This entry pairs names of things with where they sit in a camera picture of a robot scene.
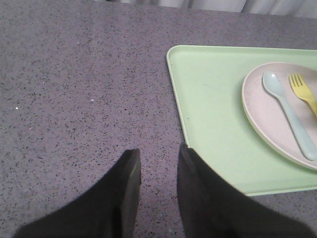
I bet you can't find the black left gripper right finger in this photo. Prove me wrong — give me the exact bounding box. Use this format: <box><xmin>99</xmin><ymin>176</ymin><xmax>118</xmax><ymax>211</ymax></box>
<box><xmin>177</xmin><ymin>144</ymin><xmax>316</xmax><ymax>238</ymax></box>

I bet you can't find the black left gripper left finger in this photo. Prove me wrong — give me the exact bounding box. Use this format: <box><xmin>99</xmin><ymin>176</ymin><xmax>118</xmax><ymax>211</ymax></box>
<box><xmin>14</xmin><ymin>149</ymin><xmax>141</xmax><ymax>238</ymax></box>

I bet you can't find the pale pink round plate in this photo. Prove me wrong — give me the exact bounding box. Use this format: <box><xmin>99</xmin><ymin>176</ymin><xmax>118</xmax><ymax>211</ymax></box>
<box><xmin>242</xmin><ymin>62</ymin><xmax>317</xmax><ymax>170</ymax></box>

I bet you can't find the light blue plastic spoon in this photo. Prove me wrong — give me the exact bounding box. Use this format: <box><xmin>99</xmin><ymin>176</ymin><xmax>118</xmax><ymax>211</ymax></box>
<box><xmin>262</xmin><ymin>71</ymin><xmax>317</xmax><ymax>161</ymax></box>

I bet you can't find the yellow plastic fork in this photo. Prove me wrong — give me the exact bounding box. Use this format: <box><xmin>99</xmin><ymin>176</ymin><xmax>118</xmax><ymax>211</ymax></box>
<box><xmin>288</xmin><ymin>73</ymin><xmax>317</xmax><ymax>116</ymax></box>

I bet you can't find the light green plastic tray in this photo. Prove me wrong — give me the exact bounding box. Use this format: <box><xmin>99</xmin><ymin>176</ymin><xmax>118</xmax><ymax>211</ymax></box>
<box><xmin>166</xmin><ymin>45</ymin><xmax>317</xmax><ymax>196</ymax></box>

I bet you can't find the grey pleated curtain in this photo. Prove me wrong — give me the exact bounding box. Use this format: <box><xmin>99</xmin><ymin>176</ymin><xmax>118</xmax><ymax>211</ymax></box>
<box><xmin>153</xmin><ymin>0</ymin><xmax>317</xmax><ymax>18</ymax></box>

